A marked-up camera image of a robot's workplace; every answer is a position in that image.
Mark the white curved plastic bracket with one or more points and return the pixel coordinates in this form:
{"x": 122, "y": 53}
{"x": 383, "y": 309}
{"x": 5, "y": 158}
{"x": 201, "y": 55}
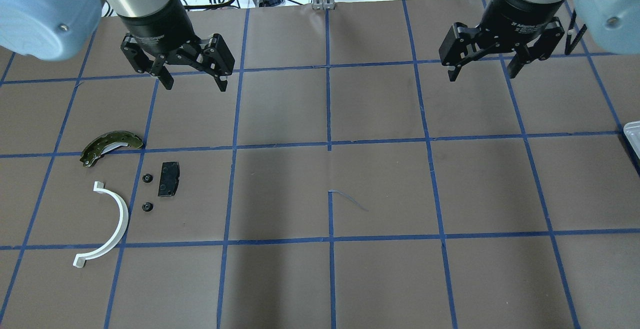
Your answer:
{"x": 118, "y": 226}

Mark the brown paper mat blue grid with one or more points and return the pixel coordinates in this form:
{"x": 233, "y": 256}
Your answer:
{"x": 493, "y": 203}

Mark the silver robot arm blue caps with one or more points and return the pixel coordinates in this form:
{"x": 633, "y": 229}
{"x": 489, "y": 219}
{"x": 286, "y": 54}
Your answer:
{"x": 56, "y": 30}

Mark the ribbed silver metal tray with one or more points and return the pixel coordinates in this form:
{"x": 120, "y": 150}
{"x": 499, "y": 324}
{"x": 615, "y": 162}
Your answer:
{"x": 631, "y": 132}

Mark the green brake shoe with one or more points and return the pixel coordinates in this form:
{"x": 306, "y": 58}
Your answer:
{"x": 106, "y": 143}

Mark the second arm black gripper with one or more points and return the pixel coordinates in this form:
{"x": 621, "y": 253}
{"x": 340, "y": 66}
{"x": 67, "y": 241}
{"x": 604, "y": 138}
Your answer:
{"x": 520, "y": 14}

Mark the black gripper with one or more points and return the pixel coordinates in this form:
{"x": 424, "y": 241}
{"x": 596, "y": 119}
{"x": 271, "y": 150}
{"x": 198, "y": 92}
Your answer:
{"x": 154, "y": 29}

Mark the black bearing gear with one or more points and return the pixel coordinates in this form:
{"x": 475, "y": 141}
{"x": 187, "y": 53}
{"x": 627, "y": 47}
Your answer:
{"x": 147, "y": 207}
{"x": 147, "y": 178}

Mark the loose blue tape strand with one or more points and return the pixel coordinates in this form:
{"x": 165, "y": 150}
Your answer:
{"x": 331, "y": 192}

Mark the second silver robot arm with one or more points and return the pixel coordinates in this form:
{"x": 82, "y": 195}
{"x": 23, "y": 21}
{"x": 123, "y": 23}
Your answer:
{"x": 613, "y": 24}

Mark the black brake pad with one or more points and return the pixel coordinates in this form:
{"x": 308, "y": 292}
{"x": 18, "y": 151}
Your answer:
{"x": 169, "y": 179}

